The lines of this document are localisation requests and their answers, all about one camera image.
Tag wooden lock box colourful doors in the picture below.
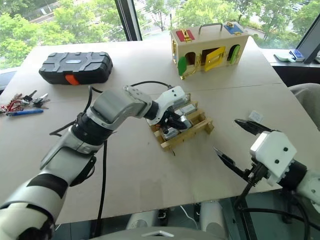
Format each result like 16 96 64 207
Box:
170 22 250 81

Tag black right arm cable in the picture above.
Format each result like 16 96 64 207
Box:
233 162 320 231

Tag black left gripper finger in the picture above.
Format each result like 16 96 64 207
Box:
171 112 188 131

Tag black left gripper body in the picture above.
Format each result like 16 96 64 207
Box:
158 108 177 131

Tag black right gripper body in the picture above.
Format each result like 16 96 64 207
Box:
245 161 270 186

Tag blue white box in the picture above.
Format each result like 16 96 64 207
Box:
289 49 306 62

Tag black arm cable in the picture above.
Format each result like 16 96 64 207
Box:
233 162 320 231
48 80 175 232

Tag dark slanted window frame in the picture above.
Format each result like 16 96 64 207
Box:
295 14 320 65

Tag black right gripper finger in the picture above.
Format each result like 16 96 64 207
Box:
234 119 275 137
213 146 252 180

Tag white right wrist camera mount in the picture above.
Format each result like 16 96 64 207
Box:
249 129 298 187

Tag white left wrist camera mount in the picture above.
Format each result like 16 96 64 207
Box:
146 85 186 126

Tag blue pen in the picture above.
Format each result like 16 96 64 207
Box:
5 108 45 117

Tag red handled pliers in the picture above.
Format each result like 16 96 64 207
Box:
0 98 24 115

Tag grey robot torso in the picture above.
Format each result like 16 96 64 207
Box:
91 225 232 240

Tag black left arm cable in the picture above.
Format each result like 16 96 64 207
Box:
48 80 175 232

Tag small silver camera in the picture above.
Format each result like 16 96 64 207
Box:
172 93 191 108
160 126 185 141
179 114 194 130
178 104 199 116

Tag bunch of keys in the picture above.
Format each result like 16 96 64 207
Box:
10 89 51 111

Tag black window frame post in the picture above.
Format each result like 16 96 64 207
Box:
114 0 144 42

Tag small wooden pallet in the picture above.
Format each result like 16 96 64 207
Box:
149 93 215 154

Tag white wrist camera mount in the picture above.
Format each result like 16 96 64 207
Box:
146 85 186 126
249 129 298 187

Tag white blue object on sill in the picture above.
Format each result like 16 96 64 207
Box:
273 52 297 63

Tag thin white cable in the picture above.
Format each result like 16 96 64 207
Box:
178 204 200 229

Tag black tool case orange latch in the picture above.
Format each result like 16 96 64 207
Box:
38 51 114 86

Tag white rounded robot leg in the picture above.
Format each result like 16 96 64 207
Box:
199 200 226 233
125 211 158 230

